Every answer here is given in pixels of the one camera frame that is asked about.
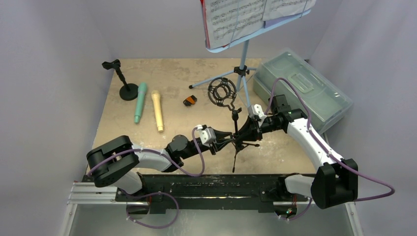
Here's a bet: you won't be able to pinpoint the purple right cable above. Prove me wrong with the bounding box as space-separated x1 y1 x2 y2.
264 77 396 222

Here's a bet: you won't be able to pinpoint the beige condenser microphone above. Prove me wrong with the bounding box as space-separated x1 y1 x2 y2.
151 90 164 133

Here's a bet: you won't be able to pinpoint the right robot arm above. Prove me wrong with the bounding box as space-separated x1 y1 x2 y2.
234 95 358 209

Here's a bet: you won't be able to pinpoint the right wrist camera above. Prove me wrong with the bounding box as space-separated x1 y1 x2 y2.
248 104 267 126

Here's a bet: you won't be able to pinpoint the teal toy microphone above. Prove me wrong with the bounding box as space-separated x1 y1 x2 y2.
134 82 148 124

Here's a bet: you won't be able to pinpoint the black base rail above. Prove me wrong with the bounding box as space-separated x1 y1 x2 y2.
114 174 308 214

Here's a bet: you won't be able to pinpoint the black round-base mic stand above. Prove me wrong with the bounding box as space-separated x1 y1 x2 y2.
102 59 138 101

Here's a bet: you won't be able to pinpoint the sheet music pages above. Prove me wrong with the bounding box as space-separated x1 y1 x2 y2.
200 0 316 53

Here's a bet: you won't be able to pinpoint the orange black hex key set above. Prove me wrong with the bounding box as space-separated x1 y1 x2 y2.
183 95 198 107

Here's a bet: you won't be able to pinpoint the translucent green storage box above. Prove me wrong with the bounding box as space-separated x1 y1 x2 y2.
252 48 353 134

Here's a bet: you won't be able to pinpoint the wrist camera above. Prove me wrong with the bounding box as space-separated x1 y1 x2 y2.
195 124 216 147
248 104 267 126

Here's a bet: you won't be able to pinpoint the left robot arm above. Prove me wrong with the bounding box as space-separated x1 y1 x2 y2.
87 125 235 201

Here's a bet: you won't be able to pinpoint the blue music stand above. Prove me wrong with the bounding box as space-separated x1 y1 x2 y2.
188 9 311 107

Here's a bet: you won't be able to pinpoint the black tripod mic stand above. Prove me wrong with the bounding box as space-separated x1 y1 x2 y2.
208 77 260 173

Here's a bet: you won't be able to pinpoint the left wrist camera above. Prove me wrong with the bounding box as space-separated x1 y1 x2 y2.
195 124 216 147

